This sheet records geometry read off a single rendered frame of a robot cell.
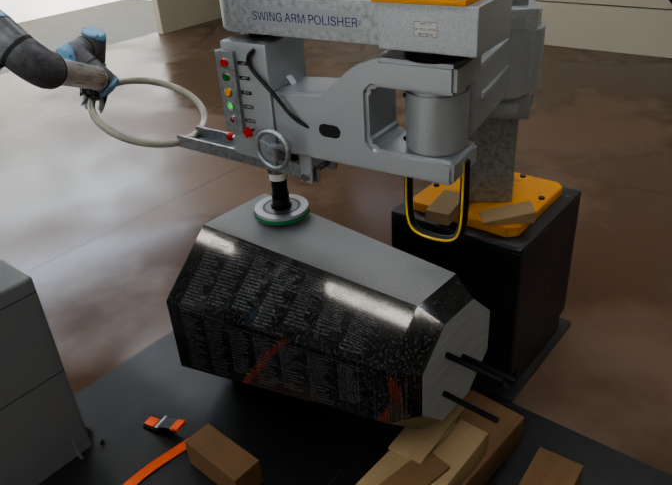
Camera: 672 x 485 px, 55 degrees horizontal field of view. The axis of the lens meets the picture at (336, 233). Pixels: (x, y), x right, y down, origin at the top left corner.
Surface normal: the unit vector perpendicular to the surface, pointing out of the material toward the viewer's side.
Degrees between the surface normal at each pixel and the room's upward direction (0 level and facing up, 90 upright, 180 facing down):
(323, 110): 90
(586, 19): 90
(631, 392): 0
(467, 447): 0
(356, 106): 90
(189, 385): 0
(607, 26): 90
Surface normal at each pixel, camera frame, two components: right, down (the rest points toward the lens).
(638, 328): -0.06, -0.87
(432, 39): -0.54, 0.45
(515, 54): 0.20, 0.47
